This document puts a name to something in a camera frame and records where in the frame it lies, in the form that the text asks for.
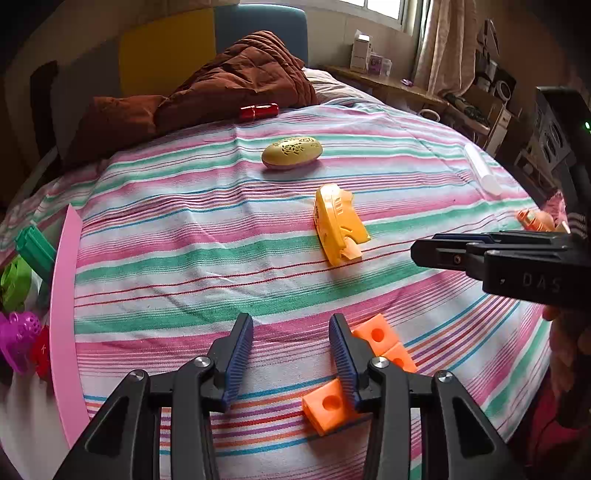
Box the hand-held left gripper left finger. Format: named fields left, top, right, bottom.
left=53, top=312, right=254, bottom=480

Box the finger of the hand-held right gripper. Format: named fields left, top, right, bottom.
left=431, top=232, right=574, bottom=250
left=410, top=239, right=486, bottom=278

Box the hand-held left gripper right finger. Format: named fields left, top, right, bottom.
left=328, top=313, right=527, bottom=480

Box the orange cube block toy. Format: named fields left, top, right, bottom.
left=302, top=314, right=417, bottom=436

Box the yellow plastic toy shell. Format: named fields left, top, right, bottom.
left=312, top=184, right=371, bottom=267

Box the pink storage bin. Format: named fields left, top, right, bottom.
left=0, top=205, right=91, bottom=449

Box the red puzzle piece block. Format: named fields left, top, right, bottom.
left=30, top=325, right=53, bottom=380

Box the purple mushroom-shaped strainer toy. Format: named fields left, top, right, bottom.
left=0, top=311, right=40, bottom=376

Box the green plastic toy piece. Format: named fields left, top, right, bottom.
left=15, top=220, right=57, bottom=283

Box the person's right hand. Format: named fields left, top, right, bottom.
left=542, top=305, right=591, bottom=400

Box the small orange plastic toy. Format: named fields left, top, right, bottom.
left=516, top=208, right=555, bottom=232

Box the white translucent tube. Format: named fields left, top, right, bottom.
left=464, top=143, right=502, bottom=195

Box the striped bed sheet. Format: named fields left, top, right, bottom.
left=0, top=102, right=570, bottom=480

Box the person's red pink clothing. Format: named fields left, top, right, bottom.
left=508, top=369, right=591, bottom=480

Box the wooden shelf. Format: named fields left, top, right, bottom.
left=325, top=65, right=447, bottom=108

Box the yellow oval perforated case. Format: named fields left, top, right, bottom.
left=261, top=136, right=323, bottom=171

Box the small purple box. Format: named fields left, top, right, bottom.
left=369, top=53, right=393, bottom=77

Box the pale pillow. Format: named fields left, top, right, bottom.
left=302, top=67, right=371, bottom=105

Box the patterned curtain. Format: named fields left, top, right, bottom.
left=416, top=0, right=477, bottom=99

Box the white carton box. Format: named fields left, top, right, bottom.
left=350, top=31, right=373, bottom=73

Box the red metallic cylinder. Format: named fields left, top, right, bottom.
left=239, top=103, right=280, bottom=122

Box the lime green plastic toy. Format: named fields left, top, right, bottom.
left=0, top=256, right=33, bottom=313

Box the window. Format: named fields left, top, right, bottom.
left=332, top=0, right=422, bottom=34

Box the brown quilted blanket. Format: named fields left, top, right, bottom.
left=65, top=30, right=319, bottom=168

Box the blue headboard panel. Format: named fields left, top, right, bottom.
left=215, top=4, right=308, bottom=66

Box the yellow headboard panel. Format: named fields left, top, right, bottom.
left=119, top=7, right=218, bottom=99

